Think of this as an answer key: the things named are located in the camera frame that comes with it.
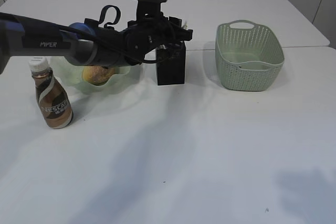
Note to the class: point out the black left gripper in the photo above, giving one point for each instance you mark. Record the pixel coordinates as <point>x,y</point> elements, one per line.
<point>143,36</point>

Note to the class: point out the beige grip white pen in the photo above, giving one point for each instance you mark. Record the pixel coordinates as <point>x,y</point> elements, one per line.
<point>184,26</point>

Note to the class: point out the sugared bread loaf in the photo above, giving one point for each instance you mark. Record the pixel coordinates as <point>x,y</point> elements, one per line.
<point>97,75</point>

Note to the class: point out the brown coffee drink bottle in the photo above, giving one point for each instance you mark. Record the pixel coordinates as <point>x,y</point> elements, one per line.
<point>51,97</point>

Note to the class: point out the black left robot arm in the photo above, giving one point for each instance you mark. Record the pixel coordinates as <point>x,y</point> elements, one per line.
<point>88,44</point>

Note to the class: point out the black mesh pen holder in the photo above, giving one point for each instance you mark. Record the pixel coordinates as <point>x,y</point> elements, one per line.
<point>170,68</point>

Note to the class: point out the green wavy glass plate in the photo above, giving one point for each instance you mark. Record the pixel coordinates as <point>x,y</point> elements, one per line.
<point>71,76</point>

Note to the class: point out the green plastic woven basket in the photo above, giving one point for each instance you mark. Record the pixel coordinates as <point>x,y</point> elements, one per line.
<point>248,56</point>

